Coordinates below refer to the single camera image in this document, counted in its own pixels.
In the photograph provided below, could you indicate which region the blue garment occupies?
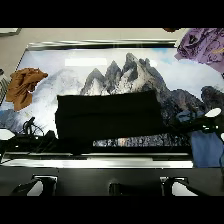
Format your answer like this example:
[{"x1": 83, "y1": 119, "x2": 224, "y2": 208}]
[{"x1": 175, "y1": 109, "x2": 224, "y2": 169}]

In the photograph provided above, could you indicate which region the purple garment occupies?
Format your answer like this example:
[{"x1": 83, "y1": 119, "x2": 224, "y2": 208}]
[{"x1": 173, "y1": 27, "x2": 224, "y2": 74}]

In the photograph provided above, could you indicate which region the brown garment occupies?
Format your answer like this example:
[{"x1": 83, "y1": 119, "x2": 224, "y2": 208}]
[{"x1": 5, "y1": 67, "x2": 50, "y2": 112}]

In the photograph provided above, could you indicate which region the black garment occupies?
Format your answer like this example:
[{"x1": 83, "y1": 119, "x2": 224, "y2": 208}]
[{"x1": 54, "y1": 89, "x2": 165, "y2": 149}]

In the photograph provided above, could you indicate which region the silver frame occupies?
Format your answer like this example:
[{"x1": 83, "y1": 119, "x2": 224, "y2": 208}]
[{"x1": 0, "y1": 151, "x2": 224, "y2": 197}]

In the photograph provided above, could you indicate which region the black cable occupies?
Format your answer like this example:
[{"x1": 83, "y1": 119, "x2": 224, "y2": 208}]
[{"x1": 22, "y1": 116, "x2": 45, "y2": 136}]

